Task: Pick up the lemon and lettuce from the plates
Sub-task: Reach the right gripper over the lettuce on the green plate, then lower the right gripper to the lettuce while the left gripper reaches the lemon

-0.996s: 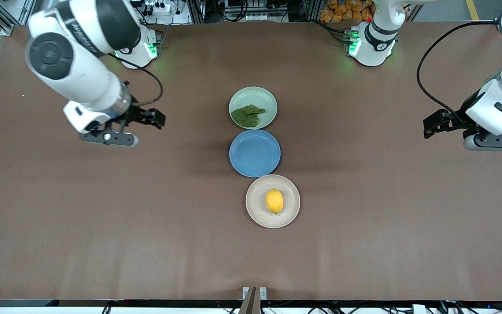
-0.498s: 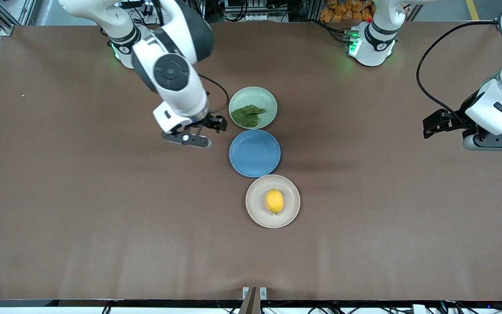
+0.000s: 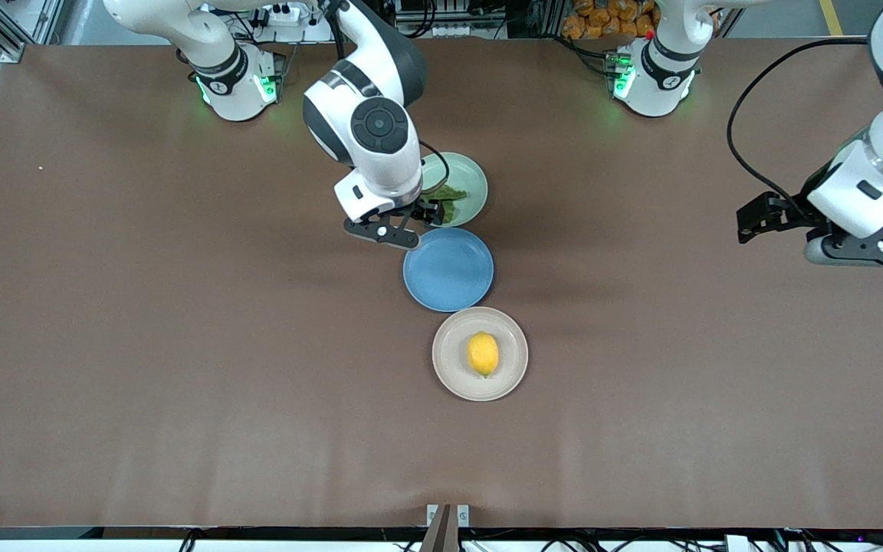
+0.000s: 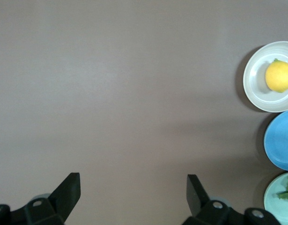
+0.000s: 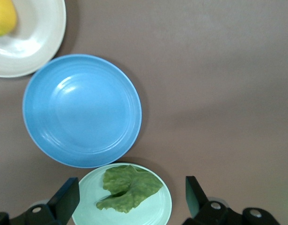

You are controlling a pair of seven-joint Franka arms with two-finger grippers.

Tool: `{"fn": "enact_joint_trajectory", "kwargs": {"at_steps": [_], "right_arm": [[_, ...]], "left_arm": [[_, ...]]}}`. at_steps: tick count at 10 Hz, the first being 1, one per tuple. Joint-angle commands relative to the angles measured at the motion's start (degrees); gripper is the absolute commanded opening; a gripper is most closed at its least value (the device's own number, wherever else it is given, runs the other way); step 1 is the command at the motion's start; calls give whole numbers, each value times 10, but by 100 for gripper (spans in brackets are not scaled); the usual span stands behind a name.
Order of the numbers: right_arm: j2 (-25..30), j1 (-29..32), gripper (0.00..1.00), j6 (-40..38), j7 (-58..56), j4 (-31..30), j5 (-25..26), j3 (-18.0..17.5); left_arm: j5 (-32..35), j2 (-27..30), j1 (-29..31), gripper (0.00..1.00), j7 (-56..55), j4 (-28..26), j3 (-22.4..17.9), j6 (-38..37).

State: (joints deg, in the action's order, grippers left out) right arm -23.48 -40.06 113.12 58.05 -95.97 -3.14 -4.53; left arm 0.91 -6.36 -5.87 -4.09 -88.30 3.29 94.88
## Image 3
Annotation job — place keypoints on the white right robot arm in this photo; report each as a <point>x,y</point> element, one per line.
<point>380,153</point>

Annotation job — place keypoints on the light green plate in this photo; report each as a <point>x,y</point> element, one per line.
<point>468,172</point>

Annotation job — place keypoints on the orange packets pile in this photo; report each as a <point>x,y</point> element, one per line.
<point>595,19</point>

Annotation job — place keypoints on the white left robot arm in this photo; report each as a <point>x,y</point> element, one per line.
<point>660,77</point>

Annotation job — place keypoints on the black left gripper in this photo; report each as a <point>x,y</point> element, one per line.
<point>796,212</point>

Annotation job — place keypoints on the grey camera pole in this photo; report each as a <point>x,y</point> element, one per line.
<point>441,537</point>

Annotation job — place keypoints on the white power strip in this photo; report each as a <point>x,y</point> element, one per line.
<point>280,15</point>

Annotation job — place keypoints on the yellow lemon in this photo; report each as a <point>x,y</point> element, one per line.
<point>484,354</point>

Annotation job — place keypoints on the small white box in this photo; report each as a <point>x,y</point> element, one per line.
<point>738,544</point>

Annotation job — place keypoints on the green lettuce leaf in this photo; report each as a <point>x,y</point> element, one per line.
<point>453,193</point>

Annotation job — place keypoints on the blue plate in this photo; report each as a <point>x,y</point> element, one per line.
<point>448,270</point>

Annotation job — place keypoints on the small metal bracket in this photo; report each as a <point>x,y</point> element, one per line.
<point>463,515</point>

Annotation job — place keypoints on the aluminium rack post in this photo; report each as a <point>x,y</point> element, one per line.
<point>553,19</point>

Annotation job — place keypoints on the grey equipment rack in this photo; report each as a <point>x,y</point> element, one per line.
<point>449,31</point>

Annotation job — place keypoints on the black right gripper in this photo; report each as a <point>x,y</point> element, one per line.
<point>428,209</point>

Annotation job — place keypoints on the beige plate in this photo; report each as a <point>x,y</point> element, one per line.
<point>449,368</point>

